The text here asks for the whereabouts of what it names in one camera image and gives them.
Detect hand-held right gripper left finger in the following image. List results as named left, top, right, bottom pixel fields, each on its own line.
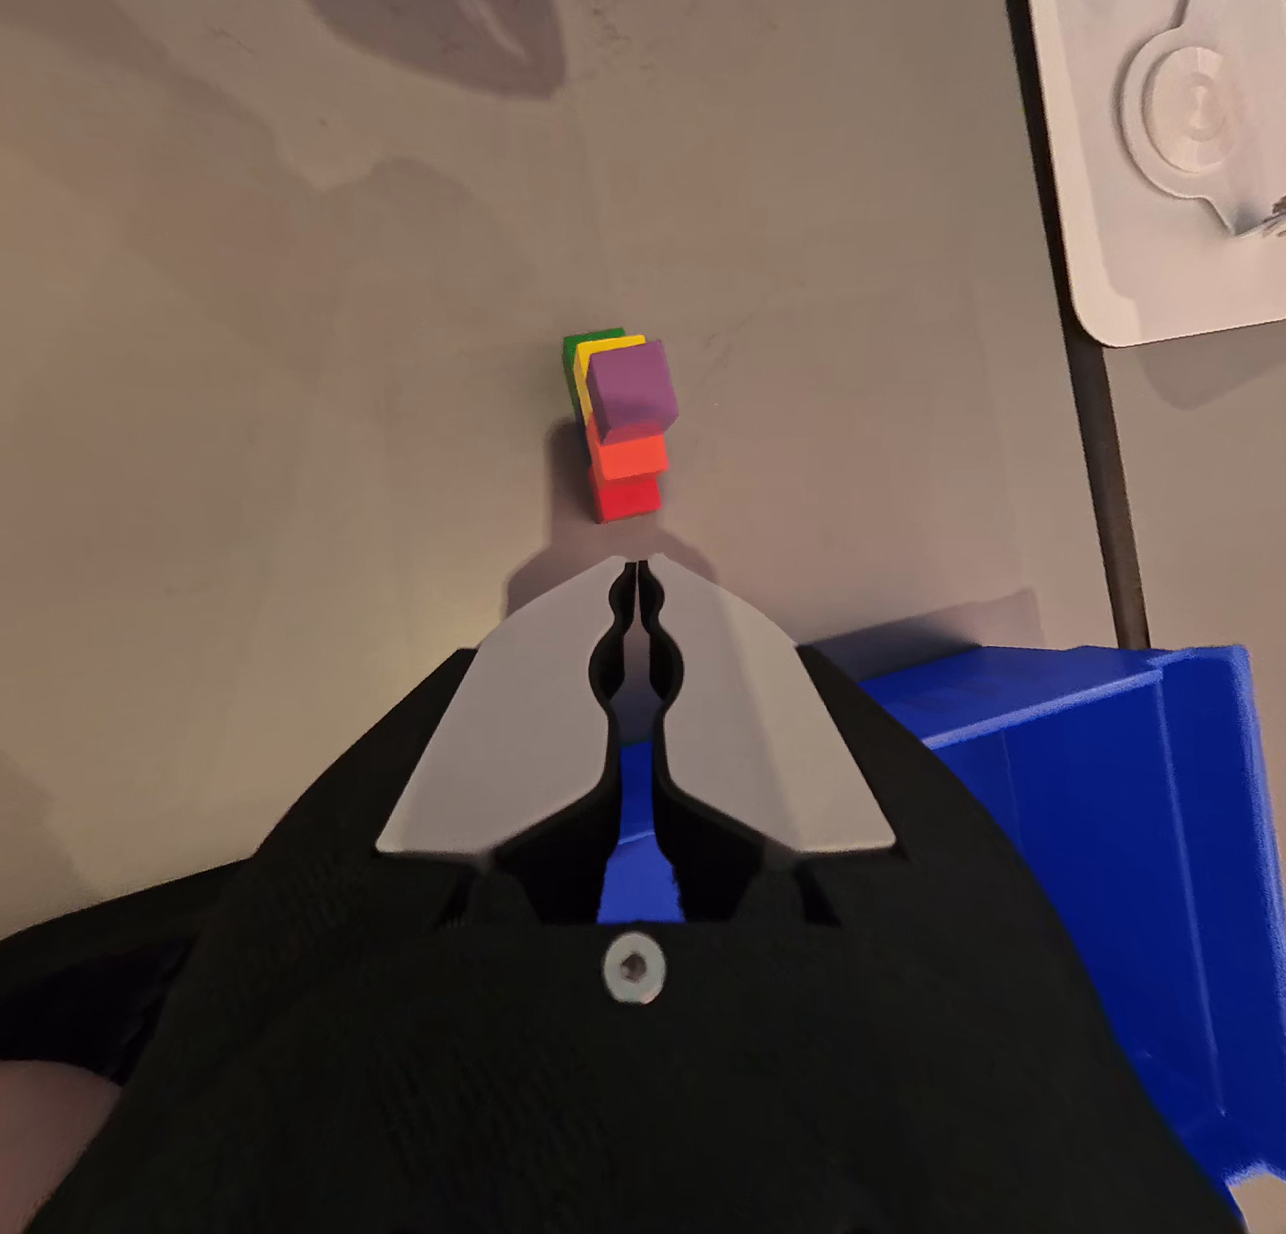
left=375, top=560, right=637, bottom=918

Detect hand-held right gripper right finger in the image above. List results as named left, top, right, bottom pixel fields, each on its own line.
left=637, top=556, right=898, bottom=918

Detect red wooden cube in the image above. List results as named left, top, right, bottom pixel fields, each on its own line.
left=590, top=472, right=666, bottom=527

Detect orange wooden cube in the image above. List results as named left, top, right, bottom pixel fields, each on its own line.
left=587, top=427, right=670, bottom=485

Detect blue plastic bin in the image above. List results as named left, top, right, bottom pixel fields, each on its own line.
left=598, top=643, right=1260, bottom=1188

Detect yellow wooden cube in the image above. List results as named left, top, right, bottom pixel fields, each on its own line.
left=573, top=333, right=647, bottom=425

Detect purple wooden cube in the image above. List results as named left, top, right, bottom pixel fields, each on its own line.
left=585, top=338, right=682, bottom=430

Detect green wooden cube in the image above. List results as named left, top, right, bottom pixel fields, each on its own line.
left=561, top=326, right=626, bottom=414

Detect person's right forearm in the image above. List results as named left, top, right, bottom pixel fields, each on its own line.
left=0, top=1056, right=130, bottom=1234

